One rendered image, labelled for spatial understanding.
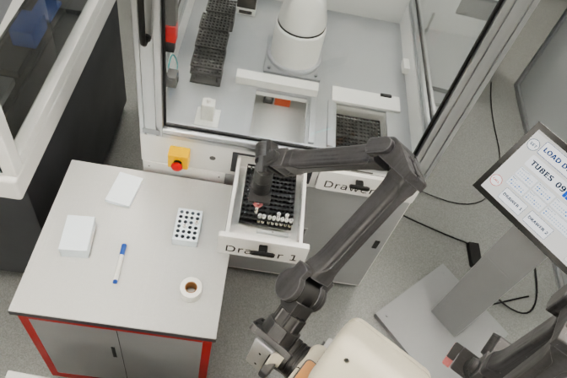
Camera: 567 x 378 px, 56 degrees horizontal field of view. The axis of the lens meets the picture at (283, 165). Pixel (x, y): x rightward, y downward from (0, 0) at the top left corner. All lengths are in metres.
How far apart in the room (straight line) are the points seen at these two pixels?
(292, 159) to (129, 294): 0.69
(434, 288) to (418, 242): 0.28
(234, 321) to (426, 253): 1.09
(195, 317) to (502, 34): 1.20
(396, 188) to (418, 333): 1.60
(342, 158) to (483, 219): 2.02
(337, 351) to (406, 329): 1.62
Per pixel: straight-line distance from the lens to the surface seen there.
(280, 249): 1.71
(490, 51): 1.57
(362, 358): 1.09
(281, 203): 1.80
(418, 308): 2.77
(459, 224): 3.17
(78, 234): 1.83
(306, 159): 1.41
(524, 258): 2.21
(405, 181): 1.18
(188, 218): 1.85
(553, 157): 1.99
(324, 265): 1.22
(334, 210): 2.11
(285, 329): 1.24
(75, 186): 2.00
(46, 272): 1.85
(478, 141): 3.66
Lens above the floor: 2.37
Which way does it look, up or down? 51 degrees down
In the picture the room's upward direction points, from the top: 15 degrees clockwise
